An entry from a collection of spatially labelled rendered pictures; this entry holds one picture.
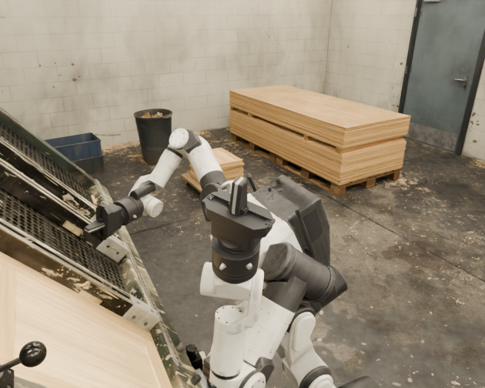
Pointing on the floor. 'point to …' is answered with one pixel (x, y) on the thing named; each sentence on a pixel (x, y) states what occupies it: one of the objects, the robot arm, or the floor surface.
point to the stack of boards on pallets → (319, 135)
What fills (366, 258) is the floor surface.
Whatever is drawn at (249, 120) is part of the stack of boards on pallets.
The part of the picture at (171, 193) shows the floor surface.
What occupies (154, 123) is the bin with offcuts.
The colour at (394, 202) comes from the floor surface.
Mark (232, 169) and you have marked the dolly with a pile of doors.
